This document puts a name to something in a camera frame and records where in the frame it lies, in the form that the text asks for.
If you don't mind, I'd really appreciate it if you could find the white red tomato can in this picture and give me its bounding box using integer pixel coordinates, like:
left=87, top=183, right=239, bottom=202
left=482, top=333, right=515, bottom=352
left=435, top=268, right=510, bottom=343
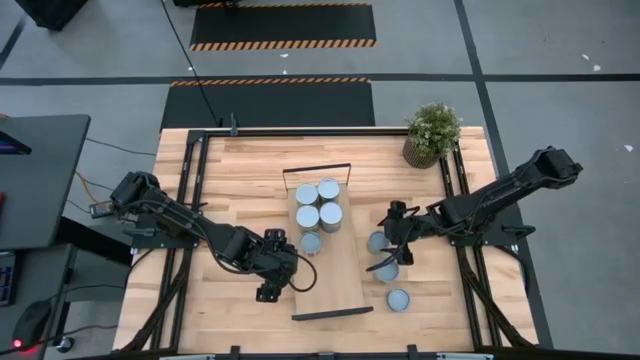
left=295, top=204, right=321, bottom=233

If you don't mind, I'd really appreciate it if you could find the thin grey floor cable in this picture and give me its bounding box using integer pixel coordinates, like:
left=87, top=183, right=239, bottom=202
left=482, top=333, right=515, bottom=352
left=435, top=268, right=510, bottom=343
left=84, top=137, right=157, bottom=157

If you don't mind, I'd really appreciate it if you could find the peas label can blue base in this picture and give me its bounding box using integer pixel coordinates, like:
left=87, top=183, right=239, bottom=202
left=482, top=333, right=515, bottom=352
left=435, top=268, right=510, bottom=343
left=318, top=201, right=345, bottom=235

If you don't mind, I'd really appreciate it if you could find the white can teal rim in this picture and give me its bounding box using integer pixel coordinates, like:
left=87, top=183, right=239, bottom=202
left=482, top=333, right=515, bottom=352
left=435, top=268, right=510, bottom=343
left=373, top=259, right=401, bottom=285

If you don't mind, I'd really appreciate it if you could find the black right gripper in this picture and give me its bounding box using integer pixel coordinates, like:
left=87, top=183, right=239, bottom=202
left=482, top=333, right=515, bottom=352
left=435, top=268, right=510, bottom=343
left=378, top=198, right=437, bottom=267

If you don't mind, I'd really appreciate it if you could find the black metal rig frame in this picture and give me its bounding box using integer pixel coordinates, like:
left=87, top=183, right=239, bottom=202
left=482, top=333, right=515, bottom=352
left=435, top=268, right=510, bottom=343
left=119, top=127, right=539, bottom=360

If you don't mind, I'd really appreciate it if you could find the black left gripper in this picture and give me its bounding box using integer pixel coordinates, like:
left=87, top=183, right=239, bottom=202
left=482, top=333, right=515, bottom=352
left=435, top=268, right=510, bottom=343
left=255, top=227, right=302, bottom=305

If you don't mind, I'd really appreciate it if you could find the small potted green plant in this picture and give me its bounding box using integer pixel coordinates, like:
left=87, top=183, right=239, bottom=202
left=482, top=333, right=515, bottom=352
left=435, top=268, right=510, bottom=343
left=402, top=102, right=464, bottom=170

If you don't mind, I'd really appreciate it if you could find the silver lid tin can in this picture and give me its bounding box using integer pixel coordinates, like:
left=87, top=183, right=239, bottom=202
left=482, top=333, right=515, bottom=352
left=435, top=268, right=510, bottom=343
left=386, top=287, right=412, bottom=314

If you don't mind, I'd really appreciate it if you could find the black hanging cable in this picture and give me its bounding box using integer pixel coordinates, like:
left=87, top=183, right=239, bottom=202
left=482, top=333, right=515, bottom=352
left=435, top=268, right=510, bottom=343
left=159, top=0, right=224, bottom=126

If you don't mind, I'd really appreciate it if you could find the black computer mouse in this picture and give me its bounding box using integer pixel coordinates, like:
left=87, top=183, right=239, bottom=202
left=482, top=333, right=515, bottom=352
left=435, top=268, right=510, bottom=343
left=10, top=298, right=53, bottom=352

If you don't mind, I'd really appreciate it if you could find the green oranges label can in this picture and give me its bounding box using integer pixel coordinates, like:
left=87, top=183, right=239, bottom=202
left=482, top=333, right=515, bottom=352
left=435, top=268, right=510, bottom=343
left=299, top=230, right=324, bottom=258

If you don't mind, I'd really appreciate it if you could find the black keyboard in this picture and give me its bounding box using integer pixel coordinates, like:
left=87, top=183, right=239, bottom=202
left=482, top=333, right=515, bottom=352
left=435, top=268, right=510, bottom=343
left=0, top=252, right=16, bottom=307

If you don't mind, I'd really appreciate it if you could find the black case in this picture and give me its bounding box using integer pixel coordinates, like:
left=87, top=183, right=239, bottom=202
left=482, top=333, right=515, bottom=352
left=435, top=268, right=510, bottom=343
left=14, top=0, right=91, bottom=31

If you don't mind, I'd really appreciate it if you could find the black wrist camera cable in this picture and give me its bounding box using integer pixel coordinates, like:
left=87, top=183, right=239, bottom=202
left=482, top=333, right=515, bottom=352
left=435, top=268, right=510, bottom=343
left=287, top=251, right=319, bottom=294
left=366, top=248, right=403, bottom=274

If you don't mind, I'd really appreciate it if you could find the black hazard striped floor mat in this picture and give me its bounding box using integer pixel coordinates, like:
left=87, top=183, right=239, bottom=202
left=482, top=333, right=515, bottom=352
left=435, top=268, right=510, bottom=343
left=159, top=77, right=376, bottom=132
left=188, top=2, right=377, bottom=53

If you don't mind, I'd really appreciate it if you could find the dark grey desk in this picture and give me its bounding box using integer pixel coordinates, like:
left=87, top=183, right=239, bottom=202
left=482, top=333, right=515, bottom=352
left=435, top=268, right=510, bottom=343
left=0, top=113, right=92, bottom=251

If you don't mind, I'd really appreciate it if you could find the green dotted white can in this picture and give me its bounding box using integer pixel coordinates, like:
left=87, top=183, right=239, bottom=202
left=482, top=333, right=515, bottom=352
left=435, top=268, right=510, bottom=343
left=366, top=229, right=391, bottom=255

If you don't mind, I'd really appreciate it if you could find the dark tablet screen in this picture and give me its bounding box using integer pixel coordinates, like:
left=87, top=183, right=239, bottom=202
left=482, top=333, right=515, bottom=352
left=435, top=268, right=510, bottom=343
left=0, top=130, right=33, bottom=156

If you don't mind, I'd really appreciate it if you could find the peaches label can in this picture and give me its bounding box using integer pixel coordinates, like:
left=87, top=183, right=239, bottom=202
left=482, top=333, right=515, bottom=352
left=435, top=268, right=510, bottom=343
left=294, top=182, right=320, bottom=207

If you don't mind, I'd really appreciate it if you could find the teal label can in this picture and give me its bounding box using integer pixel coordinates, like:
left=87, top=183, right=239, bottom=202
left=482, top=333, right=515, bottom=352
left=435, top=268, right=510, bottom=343
left=317, top=177, right=342, bottom=204

